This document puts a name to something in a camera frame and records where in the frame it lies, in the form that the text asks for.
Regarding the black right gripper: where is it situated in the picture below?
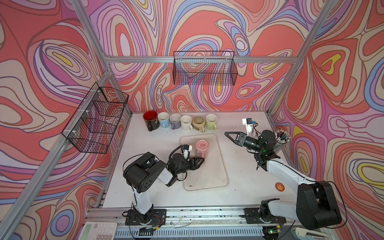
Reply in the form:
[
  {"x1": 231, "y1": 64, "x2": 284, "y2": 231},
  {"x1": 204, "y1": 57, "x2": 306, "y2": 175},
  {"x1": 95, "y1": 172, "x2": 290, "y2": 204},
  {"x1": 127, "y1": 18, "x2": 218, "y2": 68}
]
[{"x1": 224, "y1": 132, "x2": 264, "y2": 153}]

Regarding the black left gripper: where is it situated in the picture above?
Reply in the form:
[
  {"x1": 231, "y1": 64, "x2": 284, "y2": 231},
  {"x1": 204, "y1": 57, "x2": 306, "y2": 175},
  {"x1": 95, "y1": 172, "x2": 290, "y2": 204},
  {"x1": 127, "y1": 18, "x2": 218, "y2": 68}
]
[{"x1": 174, "y1": 158, "x2": 205, "y2": 177}]

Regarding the pink patterned mug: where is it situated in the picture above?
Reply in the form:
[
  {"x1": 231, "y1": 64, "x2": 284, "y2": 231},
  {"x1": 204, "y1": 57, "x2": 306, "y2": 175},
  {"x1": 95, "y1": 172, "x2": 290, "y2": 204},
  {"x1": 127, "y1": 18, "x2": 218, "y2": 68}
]
[{"x1": 195, "y1": 140, "x2": 209, "y2": 158}]

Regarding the light green mug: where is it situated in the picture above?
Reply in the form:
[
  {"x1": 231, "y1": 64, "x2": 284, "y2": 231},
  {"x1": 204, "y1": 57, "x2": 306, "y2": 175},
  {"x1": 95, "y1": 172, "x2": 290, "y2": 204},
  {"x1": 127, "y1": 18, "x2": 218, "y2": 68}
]
[{"x1": 206, "y1": 114, "x2": 218, "y2": 130}]

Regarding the cream speckled round mug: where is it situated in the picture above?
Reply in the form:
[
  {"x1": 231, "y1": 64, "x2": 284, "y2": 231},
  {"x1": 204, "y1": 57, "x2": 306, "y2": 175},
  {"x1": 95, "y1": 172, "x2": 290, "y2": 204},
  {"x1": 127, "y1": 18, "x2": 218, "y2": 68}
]
[{"x1": 192, "y1": 116, "x2": 206, "y2": 133}]

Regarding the white small mug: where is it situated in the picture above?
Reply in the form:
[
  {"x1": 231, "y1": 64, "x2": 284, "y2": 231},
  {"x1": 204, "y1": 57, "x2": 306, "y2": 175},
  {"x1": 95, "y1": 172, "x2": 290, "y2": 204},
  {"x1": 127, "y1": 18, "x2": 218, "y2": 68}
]
[{"x1": 180, "y1": 115, "x2": 194, "y2": 131}]

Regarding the purple mug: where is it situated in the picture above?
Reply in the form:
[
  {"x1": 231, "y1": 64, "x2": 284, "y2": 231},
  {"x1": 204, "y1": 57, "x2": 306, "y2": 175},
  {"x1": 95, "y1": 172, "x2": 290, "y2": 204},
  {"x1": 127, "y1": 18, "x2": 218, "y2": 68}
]
[{"x1": 170, "y1": 114, "x2": 181, "y2": 130}]

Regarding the light blue mug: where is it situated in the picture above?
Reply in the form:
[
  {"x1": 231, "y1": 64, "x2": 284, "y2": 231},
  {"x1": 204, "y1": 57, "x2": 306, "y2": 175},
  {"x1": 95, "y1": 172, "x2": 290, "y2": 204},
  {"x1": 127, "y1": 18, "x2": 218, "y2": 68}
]
[{"x1": 158, "y1": 112, "x2": 170, "y2": 129}]

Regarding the black skull mug red inside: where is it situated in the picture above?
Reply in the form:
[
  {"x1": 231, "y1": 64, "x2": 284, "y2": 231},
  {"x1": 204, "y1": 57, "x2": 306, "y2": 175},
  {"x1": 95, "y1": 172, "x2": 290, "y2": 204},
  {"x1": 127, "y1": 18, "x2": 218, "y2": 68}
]
[{"x1": 143, "y1": 111, "x2": 160, "y2": 132}]

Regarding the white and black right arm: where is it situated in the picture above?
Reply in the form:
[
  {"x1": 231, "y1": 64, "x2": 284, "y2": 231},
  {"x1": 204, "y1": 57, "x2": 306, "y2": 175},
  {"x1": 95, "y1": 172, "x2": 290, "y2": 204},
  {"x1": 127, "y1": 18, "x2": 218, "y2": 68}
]
[{"x1": 225, "y1": 130, "x2": 342, "y2": 230}]

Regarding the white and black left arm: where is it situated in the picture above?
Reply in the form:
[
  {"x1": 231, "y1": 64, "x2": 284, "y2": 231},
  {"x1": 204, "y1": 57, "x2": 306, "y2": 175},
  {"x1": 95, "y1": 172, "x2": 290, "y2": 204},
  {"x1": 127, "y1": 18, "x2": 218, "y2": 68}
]
[{"x1": 123, "y1": 146, "x2": 205, "y2": 228}]

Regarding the beige plastic tray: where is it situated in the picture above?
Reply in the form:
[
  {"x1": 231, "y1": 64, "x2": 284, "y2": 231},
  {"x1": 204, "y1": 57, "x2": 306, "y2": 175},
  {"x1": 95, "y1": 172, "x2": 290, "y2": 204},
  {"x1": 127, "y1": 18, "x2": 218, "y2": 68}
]
[{"x1": 180, "y1": 134, "x2": 229, "y2": 191}]

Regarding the pen holder with pens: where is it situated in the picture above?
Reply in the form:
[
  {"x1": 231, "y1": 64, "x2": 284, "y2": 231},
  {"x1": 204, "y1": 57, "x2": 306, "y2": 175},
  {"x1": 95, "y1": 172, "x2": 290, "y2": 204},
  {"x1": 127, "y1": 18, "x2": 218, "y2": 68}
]
[{"x1": 274, "y1": 130, "x2": 291, "y2": 152}]

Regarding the red round sticker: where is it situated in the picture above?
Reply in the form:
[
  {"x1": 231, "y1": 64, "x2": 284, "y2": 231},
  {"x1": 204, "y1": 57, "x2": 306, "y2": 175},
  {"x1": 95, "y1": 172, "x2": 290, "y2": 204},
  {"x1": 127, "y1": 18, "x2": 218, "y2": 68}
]
[{"x1": 275, "y1": 183, "x2": 285, "y2": 192}]

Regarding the white device bottom right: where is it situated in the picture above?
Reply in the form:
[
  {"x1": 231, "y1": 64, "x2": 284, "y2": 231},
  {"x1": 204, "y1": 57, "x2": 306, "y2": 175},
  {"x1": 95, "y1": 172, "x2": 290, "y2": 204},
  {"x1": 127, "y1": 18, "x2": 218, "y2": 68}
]
[{"x1": 291, "y1": 227, "x2": 329, "y2": 240}]

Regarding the white desk telephone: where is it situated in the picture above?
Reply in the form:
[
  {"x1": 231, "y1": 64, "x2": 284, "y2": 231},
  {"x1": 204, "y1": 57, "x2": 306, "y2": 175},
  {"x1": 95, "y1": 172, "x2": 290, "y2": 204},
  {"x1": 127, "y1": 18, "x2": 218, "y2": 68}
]
[{"x1": 78, "y1": 222, "x2": 118, "y2": 240}]

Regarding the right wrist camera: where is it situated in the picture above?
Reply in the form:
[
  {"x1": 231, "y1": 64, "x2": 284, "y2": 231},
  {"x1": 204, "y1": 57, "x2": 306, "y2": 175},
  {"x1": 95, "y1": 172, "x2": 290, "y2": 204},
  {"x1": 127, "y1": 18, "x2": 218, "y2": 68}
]
[{"x1": 242, "y1": 118, "x2": 258, "y2": 136}]

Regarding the black wire basket back wall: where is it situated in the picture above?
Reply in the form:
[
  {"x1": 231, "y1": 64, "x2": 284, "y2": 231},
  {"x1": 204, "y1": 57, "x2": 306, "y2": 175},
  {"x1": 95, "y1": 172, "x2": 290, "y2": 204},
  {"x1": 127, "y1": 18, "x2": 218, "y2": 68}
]
[{"x1": 173, "y1": 50, "x2": 238, "y2": 86}]

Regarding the black wire basket wall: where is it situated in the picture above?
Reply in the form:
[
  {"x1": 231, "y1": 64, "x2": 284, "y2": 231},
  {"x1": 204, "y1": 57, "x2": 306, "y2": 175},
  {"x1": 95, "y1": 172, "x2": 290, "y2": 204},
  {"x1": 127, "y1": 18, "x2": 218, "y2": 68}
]
[
  {"x1": 173, "y1": 50, "x2": 238, "y2": 86},
  {"x1": 62, "y1": 83, "x2": 129, "y2": 154}
]

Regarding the black wire basket left wall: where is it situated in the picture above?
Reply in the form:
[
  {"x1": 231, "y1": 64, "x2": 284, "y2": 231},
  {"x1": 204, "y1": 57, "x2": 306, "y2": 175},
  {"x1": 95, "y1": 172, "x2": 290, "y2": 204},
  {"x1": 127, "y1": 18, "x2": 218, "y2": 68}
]
[{"x1": 62, "y1": 83, "x2": 129, "y2": 154}]

